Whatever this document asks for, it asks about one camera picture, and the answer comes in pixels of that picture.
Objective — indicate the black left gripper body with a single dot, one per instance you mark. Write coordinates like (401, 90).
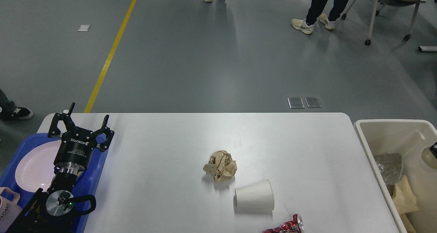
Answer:
(75, 153)

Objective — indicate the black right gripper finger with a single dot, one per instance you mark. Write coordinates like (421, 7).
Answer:
(433, 150)

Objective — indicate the white paper cup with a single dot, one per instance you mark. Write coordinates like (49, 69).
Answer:
(428, 158)
(258, 196)

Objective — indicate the pink plate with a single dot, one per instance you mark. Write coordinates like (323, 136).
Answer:
(36, 169)

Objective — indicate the aluminium foil sheet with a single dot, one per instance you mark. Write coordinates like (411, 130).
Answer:
(390, 167)

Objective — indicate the brown paper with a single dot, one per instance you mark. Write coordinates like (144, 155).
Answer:
(403, 197)

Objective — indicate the brown paper bag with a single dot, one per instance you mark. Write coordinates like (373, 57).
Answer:
(407, 224)

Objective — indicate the brown paper ball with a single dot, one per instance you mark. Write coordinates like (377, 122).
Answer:
(221, 166)

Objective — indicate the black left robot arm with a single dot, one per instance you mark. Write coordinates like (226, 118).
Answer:
(56, 209)

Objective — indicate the beige plastic bin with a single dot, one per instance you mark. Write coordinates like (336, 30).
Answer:
(412, 140)

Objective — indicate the pink HOME mug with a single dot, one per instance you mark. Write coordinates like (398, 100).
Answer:
(9, 209)

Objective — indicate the grey bar on floor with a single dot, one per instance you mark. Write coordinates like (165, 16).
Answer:
(427, 49)

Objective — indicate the right metal floor plate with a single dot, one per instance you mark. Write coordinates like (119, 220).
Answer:
(313, 102)

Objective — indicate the metal floor plate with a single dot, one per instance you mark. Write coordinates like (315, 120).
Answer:
(296, 103)
(313, 102)

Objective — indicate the left metal floor plate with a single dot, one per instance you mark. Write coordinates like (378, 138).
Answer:
(296, 103)

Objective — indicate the crushed red can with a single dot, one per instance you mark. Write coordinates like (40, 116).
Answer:
(293, 226)

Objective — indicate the person in tan sneakers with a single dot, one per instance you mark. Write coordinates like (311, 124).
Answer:
(315, 13)

